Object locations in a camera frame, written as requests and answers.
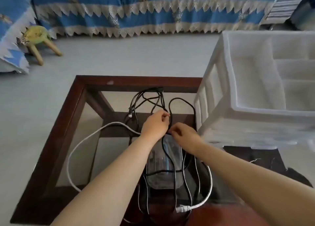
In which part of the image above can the white plastic storage basket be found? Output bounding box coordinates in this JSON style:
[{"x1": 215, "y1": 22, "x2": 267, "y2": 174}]
[{"x1": 193, "y1": 30, "x2": 315, "y2": 150}]

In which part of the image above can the white network cable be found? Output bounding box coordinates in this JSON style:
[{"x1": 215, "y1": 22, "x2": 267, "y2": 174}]
[{"x1": 67, "y1": 122, "x2": 213, "y2": 213}]

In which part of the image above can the dark wooden glass table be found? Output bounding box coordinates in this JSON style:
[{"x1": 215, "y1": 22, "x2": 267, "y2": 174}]
[{"x1": 10, "y1": 75, "x2": 249, "y2": 226}]

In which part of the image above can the person's right hand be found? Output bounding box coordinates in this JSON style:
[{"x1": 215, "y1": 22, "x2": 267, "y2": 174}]
[{"x1": 170, "y1": 122, "x2": 205, "y2": 155}]

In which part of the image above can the yellow stool with wooden legs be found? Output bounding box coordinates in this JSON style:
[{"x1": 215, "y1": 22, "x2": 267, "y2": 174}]
[{"x1": 22, "y1": 25, "x2": 63, "y2": 66}]

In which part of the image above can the looped black cable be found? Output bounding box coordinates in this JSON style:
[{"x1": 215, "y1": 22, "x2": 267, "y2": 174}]
[{"x1": 168, "y1": 98, "x2": 200, "y2": 206}]

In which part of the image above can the clear plastic box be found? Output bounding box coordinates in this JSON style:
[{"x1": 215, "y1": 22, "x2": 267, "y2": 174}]
[{"x1": 145, "y1": 134, "x2": 184, "y2": 190}]

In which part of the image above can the blue armchair with lace cover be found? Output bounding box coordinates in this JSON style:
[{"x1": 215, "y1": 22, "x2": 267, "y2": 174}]
[{"x1": 0, "y1": 0, "x2": 37, "y2": 74}]

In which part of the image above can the grey striped cloth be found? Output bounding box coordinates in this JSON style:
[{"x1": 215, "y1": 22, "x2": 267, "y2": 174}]
[{"x1": 265, "y1": 0, "x2": 311, "y2": 22}]

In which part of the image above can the black cloth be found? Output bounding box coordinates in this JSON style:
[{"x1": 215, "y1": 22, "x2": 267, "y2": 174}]
[{"x1": 223, "y1": 146, "x2": 313, "y2": 188}]

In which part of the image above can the blue sofa with lace cover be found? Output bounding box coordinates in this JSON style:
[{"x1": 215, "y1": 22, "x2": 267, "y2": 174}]
[{"x1": 32, "y1": 0, "x2": 281, "y2": 39}]

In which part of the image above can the person's right forearm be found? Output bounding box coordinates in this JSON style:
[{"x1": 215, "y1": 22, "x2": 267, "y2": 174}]
[{"x1": 192, "y1": 142, "x2": 315, "y2": 226}]

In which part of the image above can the person's left hand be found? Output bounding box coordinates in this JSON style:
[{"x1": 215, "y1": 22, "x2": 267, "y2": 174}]
[{"x1": 141, "y1": 109, "x2": 171, "y2": 142}]

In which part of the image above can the person's left forearm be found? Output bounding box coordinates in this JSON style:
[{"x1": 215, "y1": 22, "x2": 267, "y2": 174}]
[{"x1": 50, "y1": 135, "x2": 160, "y2": 226}]

